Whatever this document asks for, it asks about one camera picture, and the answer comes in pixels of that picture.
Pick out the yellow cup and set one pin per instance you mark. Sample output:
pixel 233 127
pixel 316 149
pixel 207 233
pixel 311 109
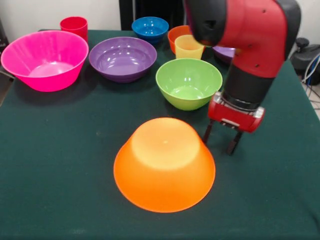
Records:
pixel 187 51

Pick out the small orange bowl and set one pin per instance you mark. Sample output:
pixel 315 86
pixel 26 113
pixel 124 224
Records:
pixel 176 35

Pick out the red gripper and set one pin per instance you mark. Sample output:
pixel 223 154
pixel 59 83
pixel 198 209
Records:
pixel 232 116

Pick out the blue bowl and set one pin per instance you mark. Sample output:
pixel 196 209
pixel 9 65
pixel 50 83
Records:
pixel 147 28

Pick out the purple bowl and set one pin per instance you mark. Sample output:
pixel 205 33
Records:
pixel 120 60
pixel 223 53

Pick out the large pink bowl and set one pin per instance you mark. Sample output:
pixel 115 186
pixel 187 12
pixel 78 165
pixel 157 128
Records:
pixel 50 80

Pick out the red cup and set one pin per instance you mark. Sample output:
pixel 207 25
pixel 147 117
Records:
pixel 73 25

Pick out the large orange bowl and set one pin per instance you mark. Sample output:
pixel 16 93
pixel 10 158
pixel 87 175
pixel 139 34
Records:
pixel 165 175

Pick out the green bowl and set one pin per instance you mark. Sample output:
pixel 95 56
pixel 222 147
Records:
pixel 188 97

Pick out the dark green table cloth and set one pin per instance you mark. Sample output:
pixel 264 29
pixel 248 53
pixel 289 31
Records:
pixel 75 162

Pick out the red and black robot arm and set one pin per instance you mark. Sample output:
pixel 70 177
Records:
pixel 250 50

